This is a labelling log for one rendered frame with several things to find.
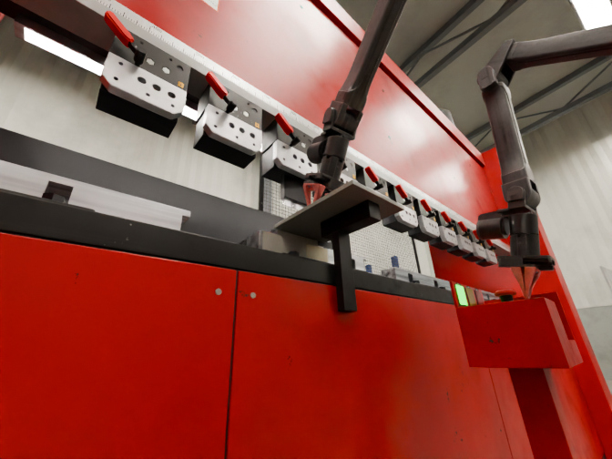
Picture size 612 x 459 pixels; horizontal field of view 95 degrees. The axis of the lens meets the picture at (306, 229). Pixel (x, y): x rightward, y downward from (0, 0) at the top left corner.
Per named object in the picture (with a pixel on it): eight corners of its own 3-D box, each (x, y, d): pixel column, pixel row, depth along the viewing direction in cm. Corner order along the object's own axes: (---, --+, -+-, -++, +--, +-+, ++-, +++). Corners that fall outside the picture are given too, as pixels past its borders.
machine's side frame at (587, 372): (638, 479, 152) (504, 142, 243) (472, 446, 211) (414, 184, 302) (640, 466, 167) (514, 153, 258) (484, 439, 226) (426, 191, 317)
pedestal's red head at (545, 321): (570, 369, 47) (532, 265, 54) (469, 367, 58) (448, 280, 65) (584, 362, 60) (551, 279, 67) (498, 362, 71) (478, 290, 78)
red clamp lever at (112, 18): (112, 7, 54) (148, 53, 56) (108, 25, 57) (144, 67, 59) (103, 7, 52) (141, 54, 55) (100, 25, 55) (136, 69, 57)
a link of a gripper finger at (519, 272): (518, 300, 69) (516, 262, 71) (556, 303, 64) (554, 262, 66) (511, 298, 65) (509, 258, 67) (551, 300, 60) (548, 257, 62)
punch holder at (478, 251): (477, 254, 161) (469, 228, 168) (462, 258, 167) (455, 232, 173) (486, 259, 170) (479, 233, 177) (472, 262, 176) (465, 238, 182)
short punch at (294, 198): (284, 203, 78) (284, 174, 81) (280, 206, 79) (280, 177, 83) (311, 212, 84) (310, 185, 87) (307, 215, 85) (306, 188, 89)
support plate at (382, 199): (352, 183, 53) (352, 178, 53) (273, 229, 71) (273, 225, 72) (404, 209, 64) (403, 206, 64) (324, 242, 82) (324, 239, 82)
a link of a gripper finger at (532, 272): (506, 299, 71) (505, 262, 73) (543, 302, 66) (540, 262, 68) (498, 297, 67) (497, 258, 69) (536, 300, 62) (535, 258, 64)
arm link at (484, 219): (522, 183, 67) (535, 193, 72) (472, 193, 77) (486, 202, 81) (525, 231, 65) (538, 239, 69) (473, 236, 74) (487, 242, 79)
